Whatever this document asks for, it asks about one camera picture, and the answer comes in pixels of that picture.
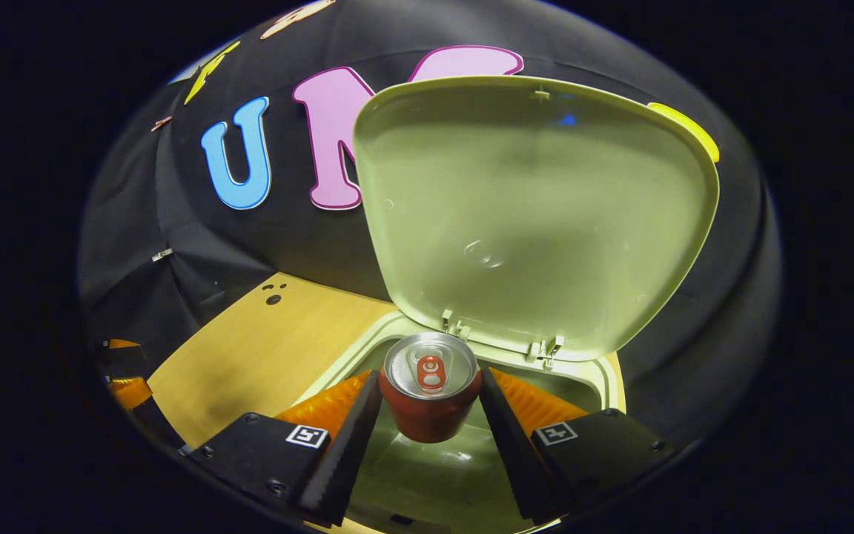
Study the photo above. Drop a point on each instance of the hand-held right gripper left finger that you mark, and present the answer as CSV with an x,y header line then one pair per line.
x,y
349,452

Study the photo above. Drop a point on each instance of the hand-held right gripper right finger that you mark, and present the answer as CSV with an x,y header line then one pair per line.
x,y
505,452

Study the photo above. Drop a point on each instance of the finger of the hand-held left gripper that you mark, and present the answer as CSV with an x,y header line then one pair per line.
x,y
130,393
123,360

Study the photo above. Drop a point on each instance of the red pop can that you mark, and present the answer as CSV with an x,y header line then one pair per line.
x,y
431,415

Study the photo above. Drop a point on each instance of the pale green desktop garbage bin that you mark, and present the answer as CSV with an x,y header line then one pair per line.
x,y
531,222

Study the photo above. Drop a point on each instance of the small white clip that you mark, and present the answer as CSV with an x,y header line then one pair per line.
x,y
162,255

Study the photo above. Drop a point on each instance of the black backdrop cloth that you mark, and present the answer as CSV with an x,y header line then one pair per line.
x,y
293,245

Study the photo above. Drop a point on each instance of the small copper clip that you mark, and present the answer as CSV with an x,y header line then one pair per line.
x,y
161,124

